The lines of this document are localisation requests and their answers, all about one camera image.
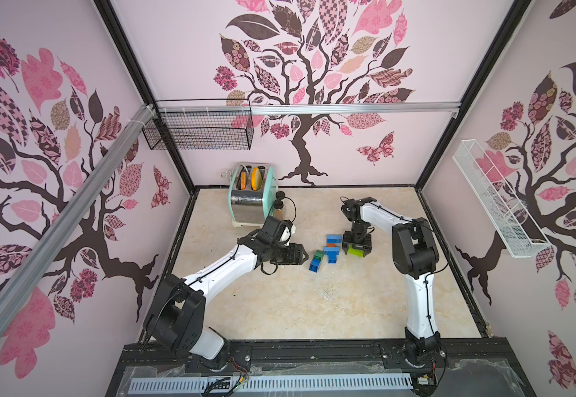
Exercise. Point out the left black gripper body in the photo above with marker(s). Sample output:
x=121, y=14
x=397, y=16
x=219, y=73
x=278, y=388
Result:
x=285, y=255

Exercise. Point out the aluminium rail wall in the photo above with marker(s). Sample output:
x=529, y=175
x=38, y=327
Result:
x=23, y=281
x=304, y=109

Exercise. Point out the lime green long lego brick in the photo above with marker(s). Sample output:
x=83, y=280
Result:
x=356, y=252

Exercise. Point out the white wire shelf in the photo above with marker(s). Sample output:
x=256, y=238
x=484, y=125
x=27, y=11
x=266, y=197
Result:
x=487, y=174

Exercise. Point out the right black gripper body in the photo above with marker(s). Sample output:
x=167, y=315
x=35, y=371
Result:
x=357, y=238

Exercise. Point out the black wire basket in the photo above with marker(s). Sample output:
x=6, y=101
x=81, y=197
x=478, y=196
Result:
x=202, y=124

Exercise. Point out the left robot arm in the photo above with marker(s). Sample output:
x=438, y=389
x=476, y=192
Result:
x=176, y=318

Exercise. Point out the dark green square lego brick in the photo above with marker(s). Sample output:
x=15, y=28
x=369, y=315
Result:
x=320, y=255

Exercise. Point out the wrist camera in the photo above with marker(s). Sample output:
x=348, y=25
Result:
x=275, y=230
x=351, y=209

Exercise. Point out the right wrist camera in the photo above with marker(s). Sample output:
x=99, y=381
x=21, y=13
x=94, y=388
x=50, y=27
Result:
x=351, y=209

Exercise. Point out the aluminium rail back wall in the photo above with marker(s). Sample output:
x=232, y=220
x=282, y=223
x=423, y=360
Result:
x=304, y=109

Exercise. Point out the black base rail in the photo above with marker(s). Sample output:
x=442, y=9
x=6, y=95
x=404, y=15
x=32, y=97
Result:
x=392, y=353

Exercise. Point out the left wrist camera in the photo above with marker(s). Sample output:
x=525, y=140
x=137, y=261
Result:
x=275, y=230

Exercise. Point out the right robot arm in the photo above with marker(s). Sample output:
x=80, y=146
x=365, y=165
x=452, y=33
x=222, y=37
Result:
x=414, y=254

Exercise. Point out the mint green toaster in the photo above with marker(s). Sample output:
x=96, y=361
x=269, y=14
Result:
x=251, y=194

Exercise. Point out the white cable duct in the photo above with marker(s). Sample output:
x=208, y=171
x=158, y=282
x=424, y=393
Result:
x=268, y=384

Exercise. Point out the aluminium rail left wall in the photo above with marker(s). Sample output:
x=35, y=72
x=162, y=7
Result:
x=23, y=281

